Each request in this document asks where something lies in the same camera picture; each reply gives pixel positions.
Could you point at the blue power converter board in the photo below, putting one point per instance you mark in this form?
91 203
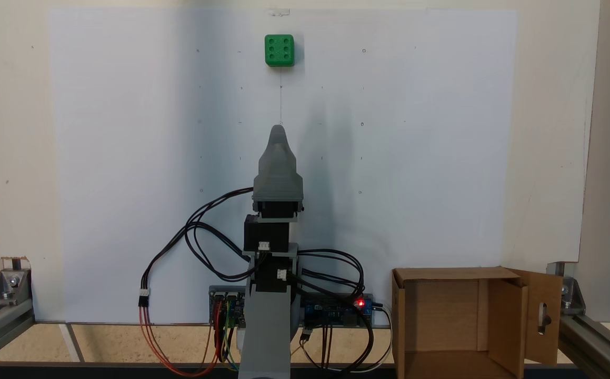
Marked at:
331 313

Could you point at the aluminium corner bracket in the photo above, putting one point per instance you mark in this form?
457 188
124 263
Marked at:
570 295
10 287

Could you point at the brown cardboard box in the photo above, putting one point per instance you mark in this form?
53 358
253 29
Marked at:
441 316

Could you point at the grey base plate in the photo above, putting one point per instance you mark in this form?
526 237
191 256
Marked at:
220 289

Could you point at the large white paper sheet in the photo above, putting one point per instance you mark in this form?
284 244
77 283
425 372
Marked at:
126 158

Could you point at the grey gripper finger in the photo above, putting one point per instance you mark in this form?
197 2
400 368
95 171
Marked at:
278 158

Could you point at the green dice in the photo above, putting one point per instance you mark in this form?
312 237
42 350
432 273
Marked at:
279 50

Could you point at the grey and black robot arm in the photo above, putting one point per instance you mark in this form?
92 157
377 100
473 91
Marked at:
262 337

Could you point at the black frame bar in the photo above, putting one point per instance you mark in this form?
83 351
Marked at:
73 371

